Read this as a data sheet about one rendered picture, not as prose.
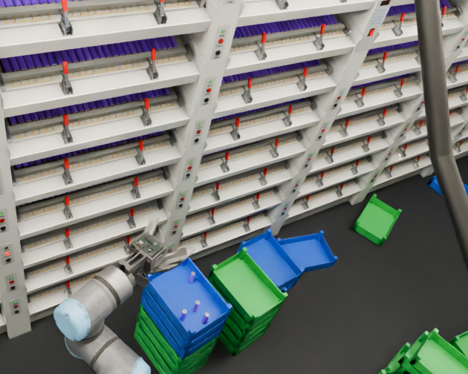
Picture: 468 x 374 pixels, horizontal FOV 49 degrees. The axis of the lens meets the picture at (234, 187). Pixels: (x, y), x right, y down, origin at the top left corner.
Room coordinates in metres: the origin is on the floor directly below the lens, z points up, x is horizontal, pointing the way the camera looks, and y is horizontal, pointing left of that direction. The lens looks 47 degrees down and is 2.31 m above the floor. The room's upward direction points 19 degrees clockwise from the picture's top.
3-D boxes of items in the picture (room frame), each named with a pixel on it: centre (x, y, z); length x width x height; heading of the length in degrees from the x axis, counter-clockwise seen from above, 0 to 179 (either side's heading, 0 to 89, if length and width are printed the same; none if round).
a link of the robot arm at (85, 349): (0.53, 0.22, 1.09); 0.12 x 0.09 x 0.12; 67
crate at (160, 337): (1.06, 0.03, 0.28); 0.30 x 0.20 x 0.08; 54
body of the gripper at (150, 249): (0.69, 0.16, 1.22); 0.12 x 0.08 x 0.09; 157
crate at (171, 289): (1.06, 0.03, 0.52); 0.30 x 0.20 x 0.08; 54
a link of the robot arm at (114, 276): (0.62, 0.19, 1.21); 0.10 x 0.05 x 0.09; 67
